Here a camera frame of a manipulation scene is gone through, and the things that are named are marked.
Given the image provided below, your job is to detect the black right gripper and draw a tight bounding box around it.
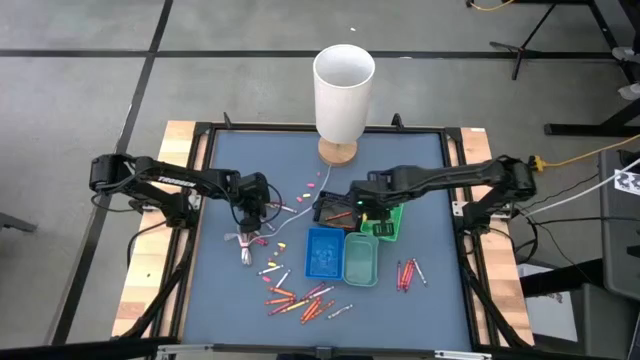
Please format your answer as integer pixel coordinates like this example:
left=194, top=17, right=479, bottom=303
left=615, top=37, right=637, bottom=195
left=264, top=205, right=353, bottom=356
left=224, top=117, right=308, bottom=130
left=348, top=180, right=399, bottom=238

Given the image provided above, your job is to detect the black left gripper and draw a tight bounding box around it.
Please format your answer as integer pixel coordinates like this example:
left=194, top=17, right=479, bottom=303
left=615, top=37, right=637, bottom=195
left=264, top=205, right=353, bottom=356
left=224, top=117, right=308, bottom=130
left=234, top=171, right=271, bottom=234

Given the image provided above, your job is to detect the teal plastic bin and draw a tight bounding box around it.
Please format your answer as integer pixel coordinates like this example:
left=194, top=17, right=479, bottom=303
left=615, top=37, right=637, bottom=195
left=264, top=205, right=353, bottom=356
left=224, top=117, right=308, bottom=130
left=342, top=231, right=380, bottom=288

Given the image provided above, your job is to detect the blue plastic basket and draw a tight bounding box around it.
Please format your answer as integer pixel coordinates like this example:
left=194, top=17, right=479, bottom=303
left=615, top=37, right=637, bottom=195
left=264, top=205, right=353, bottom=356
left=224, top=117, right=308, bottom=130
left=304, top=227, right=346, bottom=281

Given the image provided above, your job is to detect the white crayon with grey tip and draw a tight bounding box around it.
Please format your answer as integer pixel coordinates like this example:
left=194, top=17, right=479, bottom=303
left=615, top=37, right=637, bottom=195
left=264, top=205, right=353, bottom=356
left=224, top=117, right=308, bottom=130
left=326, top=303, right=355, bottom=321

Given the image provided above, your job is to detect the green plastic basket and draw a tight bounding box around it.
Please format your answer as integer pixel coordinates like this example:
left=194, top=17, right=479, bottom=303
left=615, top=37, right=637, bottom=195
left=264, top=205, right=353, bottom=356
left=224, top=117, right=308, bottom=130
left=359, top=202, right=405, bottom=243

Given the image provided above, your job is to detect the black plastic basket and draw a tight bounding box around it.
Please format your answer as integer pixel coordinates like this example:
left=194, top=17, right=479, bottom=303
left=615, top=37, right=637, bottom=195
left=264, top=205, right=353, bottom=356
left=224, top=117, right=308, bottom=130
left=312, top=190, right=362, bottom=232

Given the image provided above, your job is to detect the white cylindrical lamp shade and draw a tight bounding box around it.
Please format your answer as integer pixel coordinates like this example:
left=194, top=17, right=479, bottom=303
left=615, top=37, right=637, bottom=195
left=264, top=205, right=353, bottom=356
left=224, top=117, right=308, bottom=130
left=312, top=43, right=377, bottom=167

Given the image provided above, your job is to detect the white box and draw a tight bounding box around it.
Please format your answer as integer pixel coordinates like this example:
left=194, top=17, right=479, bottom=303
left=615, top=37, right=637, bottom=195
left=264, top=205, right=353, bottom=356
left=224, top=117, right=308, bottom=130
left=517, top=262, right=581, bottom=344

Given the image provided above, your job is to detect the black metal floor stand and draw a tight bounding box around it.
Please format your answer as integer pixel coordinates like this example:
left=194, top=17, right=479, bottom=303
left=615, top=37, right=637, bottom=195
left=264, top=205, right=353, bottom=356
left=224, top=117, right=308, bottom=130
left=514, top=0, right=640, bottom=139

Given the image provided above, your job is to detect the grey cabinet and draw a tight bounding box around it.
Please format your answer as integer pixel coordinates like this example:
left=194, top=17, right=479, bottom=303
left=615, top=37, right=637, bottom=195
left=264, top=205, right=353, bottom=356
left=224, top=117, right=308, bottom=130
left=598, top=148, right=640, bottom=302

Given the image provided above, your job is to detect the grey furniture foot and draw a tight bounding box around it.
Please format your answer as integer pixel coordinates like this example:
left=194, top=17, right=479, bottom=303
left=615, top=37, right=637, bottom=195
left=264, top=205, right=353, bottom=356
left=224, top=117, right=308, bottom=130
left=0, top=211, right=39, bottom=234

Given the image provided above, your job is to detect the dark grey bin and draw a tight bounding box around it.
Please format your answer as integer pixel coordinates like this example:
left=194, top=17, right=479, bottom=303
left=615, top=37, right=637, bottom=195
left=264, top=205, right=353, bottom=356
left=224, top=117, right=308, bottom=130
left=569, top=283, right=640, bottom=360

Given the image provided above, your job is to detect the white paper marker tag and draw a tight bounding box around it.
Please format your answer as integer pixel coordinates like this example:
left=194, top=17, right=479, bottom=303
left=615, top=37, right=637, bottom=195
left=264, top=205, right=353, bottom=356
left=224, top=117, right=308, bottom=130
left=613, top=168, right=640, bottom=197

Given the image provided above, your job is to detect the black tripod stand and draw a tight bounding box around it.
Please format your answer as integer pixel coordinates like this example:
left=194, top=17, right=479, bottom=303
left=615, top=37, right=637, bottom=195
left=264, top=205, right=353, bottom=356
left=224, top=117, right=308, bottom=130
left=488, top=2, right=559, bottom=82

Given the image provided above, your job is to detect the person's white shoe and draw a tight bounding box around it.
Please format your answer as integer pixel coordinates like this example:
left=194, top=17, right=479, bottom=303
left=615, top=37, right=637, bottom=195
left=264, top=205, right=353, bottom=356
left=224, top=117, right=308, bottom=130
left=616, top=82, right=640, bottom=102
left=610, top=46, right=640, bottom=64

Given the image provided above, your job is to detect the clear lamp power cord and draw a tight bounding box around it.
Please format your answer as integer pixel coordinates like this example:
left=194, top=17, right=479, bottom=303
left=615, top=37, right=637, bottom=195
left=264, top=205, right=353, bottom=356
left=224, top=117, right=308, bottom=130
left=223, top=163, right=334, bottom=267

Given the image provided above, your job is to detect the black cable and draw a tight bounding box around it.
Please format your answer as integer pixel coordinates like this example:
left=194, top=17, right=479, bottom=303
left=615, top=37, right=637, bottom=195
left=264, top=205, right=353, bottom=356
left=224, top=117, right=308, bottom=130
left=529, top=214, right=640, bottom=225

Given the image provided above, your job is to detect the white cable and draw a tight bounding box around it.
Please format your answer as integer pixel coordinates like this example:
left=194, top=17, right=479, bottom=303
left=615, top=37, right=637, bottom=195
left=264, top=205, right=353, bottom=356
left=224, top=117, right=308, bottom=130
left=522, top=158, right=640, bottom=219

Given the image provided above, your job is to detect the yellow extension cord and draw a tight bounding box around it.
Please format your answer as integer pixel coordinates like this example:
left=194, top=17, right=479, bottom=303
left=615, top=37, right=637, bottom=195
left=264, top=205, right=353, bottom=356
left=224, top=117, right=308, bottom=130
left=528, top=133, right=640, bottom=172

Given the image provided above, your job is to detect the thin yellow cable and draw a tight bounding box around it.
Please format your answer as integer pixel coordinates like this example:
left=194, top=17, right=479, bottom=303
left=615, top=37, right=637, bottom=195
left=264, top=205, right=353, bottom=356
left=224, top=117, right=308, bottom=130
left=467, top=0, right=516, bottom=13

